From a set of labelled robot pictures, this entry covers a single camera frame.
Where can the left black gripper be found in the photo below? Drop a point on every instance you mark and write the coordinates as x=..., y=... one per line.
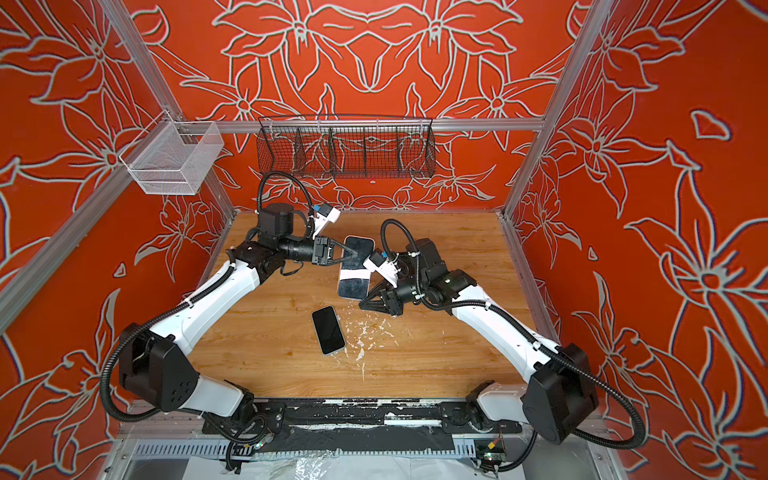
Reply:
x=323, y=251

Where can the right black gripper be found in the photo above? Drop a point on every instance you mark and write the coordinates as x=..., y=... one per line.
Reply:
x=371, y=301

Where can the phone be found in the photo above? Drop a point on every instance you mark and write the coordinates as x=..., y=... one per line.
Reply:
x=328, y=330
x=354, y=282

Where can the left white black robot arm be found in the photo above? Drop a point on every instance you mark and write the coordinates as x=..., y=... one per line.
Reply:
x=149, y=371

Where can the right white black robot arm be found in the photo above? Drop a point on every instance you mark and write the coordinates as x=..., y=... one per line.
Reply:
x=561, y=390

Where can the small green circuit board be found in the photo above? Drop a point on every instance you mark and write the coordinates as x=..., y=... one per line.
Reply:
x=489, y=454

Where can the clear plastic bin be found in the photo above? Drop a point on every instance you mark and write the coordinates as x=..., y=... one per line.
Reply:
x=168, y=161

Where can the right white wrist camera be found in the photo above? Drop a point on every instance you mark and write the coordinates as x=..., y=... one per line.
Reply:
x=380, y=263

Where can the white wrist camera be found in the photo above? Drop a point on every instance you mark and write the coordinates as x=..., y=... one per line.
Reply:
x=380, y=263
x=323, y=215

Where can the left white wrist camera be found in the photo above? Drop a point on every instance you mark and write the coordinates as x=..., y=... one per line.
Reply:
x=323, y=215

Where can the black wire basket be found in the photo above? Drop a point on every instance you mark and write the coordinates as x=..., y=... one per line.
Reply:
x=347, y=147

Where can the aluminium frame rails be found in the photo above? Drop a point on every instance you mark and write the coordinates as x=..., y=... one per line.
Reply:
x=133, y=131

